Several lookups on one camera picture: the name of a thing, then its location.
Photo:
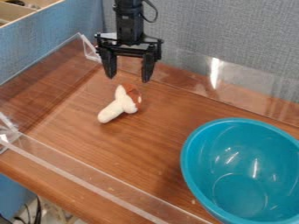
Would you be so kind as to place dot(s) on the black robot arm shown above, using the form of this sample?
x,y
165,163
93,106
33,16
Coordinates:
x,y
130,19

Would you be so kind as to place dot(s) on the blue plastic bowl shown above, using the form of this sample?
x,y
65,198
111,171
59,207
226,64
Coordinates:
x,y
241,168

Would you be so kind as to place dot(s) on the clear acrylic back barrier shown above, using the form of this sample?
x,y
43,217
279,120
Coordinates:
x,y
243,87

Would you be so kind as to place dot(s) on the clear acrylic barrier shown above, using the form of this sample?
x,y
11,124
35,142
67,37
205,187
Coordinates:
x,y
113,189
23,52
243,87

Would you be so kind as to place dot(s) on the white plush mushroom red cap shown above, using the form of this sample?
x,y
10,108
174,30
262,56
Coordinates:
x,y
126,103

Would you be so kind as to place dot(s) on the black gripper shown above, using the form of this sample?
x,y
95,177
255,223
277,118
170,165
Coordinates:
x,y
146,48

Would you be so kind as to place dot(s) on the clear acrylic left barrier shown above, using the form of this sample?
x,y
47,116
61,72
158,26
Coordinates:
x,y
23,52

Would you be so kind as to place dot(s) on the clear acrylic front barrier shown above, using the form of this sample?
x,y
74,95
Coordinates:
x,y
113,189

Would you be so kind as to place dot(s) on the wooden shelf box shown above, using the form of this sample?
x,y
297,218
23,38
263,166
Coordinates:
x,y
15,10

